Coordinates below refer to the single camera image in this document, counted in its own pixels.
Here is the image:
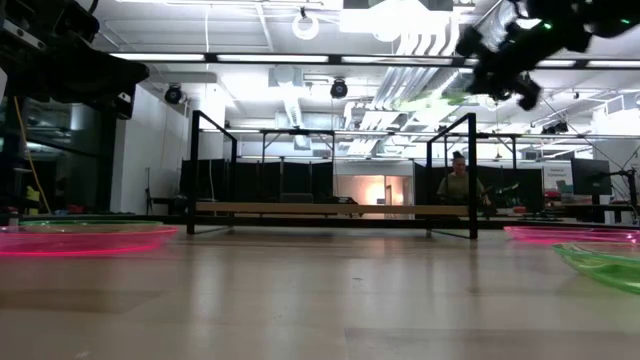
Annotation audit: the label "person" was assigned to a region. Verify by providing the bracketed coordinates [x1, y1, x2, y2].
[437, 150, 492, 207]

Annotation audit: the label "black aluminium rig frame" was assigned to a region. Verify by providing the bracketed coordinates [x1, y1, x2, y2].
[14, 213, 640, 232]

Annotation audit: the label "white ring ceiling fixture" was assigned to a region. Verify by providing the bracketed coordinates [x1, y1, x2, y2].
[292, 12, 320, 41]

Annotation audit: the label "translucent green plastic plate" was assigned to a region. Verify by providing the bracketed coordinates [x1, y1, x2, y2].
[552, 241, 640, 296]
[19, 219, 164, 228]

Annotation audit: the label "yellow background item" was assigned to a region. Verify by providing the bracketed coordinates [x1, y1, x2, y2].
[25, 185, 41, 216]

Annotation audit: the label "silver ventilation duct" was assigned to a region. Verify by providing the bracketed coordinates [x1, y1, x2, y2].
[474, 0, 524, 54]

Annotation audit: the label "yellow cable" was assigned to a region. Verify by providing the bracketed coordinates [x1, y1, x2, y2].
[12, 96, 53, 215]

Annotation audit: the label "white poster sign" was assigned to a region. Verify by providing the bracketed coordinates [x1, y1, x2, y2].
[543, 164, 574, 194]

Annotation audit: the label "overhead LED light bar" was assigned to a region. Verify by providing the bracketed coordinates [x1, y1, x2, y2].
[108, 51, 640, 70]

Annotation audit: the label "black metal wooden board shelf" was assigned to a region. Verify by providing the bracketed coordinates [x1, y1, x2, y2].
[187, 109, 479, 240]

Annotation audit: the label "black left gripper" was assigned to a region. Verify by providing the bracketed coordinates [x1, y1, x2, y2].
[0, 0, 150, 120]

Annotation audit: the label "black background rig frame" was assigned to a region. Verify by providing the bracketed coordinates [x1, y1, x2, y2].
[259, 127, 337, 169]

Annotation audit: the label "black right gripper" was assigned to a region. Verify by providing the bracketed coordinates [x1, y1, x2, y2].
[455, 19, 566, 112]

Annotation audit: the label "black room divider panels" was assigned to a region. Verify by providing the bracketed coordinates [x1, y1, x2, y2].
[180, 158, 335, 204]
[413, 163, 545, 214]

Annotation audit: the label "black computer monitor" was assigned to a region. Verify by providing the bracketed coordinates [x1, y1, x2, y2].
[570, 157, 613, 197]

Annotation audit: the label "translucent pink plastic plate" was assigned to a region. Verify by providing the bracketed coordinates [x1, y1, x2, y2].
[503, 225, 640, 246]
[0, 224, 180, 258]

